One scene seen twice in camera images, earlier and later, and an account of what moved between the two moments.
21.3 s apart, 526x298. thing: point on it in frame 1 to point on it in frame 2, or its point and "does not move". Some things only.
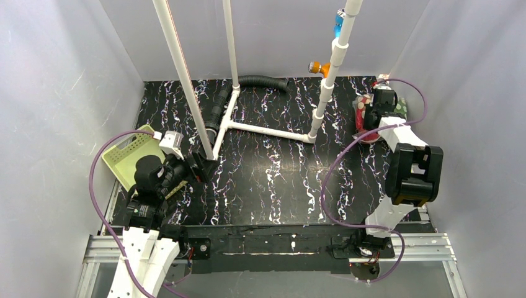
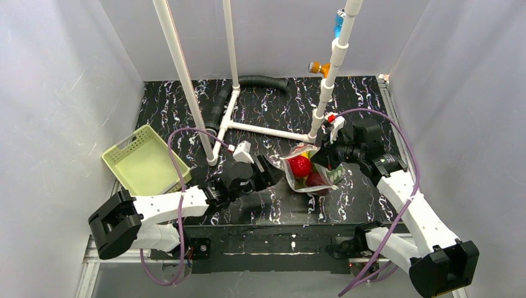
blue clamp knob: (338, 23) does not move
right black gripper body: (370, 113) to (329, 152)
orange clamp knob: (316, 67) does not move
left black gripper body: (196, 165) to (258, 175)
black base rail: (281, 248) does not move
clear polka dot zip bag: (359, 103) to (304, 174)
